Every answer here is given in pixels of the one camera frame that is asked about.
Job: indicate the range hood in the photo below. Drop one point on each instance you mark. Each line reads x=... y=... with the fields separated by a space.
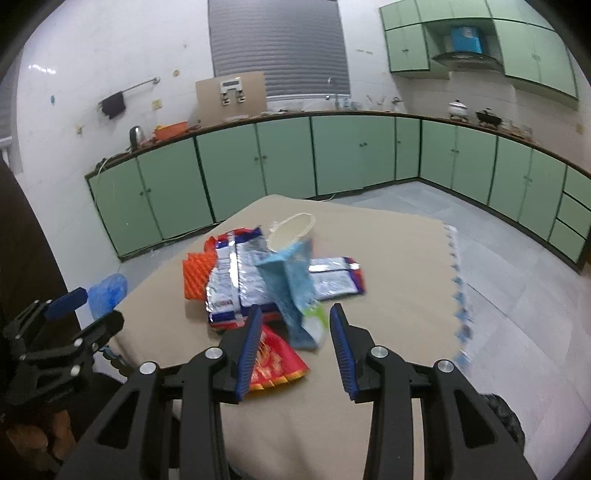
x=466 y=60

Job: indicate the dark wooden door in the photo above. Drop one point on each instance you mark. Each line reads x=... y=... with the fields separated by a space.
x=27 y=240

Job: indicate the white cooking pot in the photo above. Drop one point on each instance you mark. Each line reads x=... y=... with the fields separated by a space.
x=458 y=110

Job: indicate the red snack wrapper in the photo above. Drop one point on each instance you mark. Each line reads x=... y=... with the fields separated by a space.
x=281 y=364

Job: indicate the black wok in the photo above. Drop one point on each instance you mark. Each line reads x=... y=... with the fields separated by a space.
x=488 y=117

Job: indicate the small silver blue snack wrapper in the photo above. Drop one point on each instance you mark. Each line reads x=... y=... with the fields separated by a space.
x=337 y=281

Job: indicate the green kitchen cabinets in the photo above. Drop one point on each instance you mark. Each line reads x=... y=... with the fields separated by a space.
x=286 y=157
x=531 y=50

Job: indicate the metal kitchen faucet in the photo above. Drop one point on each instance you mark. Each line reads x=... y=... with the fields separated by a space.
x=330 y=90

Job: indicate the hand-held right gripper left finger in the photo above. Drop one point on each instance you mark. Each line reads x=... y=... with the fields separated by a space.
x=249 y=350

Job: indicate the beige table cover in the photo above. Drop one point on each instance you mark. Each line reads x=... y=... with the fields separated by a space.
x=392 y=277

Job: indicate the steel electric kettle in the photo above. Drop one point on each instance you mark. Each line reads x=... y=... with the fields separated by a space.
x=136 y=137

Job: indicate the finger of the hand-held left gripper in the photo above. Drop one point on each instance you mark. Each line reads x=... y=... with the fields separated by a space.
x=104 y=325
x=67 y=302

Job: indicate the person's left hand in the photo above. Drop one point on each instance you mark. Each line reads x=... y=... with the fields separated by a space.
x=27 y=441

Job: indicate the kitchen utensil rack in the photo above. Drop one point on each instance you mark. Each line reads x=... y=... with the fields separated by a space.
x=383 y=104

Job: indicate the white plastic bracket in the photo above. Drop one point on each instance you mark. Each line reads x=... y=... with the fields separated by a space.
x=231 y=85

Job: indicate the green upper kitchen cabinets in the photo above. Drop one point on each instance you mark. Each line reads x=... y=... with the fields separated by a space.
x=531 y=50

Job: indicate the metal towel rail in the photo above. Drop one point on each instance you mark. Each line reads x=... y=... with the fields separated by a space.
x=138 y=85

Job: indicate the large silver blue snack wrapper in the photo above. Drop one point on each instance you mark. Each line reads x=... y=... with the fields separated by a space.
x=231 y=277

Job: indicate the green lower kitchen cabinets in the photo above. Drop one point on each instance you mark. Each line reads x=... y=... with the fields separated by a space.
x=286 y=157

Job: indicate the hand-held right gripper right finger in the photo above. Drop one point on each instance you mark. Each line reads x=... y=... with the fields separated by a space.
x=339 y=350

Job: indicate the orange plastic basin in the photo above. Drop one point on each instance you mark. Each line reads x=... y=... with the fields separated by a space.
x=171 y=131

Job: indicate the brown cardboard sheet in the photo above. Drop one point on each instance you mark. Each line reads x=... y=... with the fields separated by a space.
x=207 y=101

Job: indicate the grey window blind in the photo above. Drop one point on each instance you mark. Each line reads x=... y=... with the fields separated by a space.
x=277 y=41

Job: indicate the orange foam net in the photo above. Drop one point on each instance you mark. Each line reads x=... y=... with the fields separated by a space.
x=196 y=277

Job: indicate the dark hanging towel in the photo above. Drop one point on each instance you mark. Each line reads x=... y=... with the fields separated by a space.
x=113 y=105

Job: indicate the dark fuzzy object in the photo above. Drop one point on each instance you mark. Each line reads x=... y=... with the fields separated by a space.
x=505 y=424

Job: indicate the group of glass jars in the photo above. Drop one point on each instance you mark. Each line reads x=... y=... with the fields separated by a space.
x=517 y=129

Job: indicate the white patterned tablecloth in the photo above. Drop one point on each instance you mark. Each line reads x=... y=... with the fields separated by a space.
x=461 y=286

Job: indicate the light blue snack packet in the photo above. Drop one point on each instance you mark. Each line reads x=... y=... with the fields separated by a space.
x=298 y=295

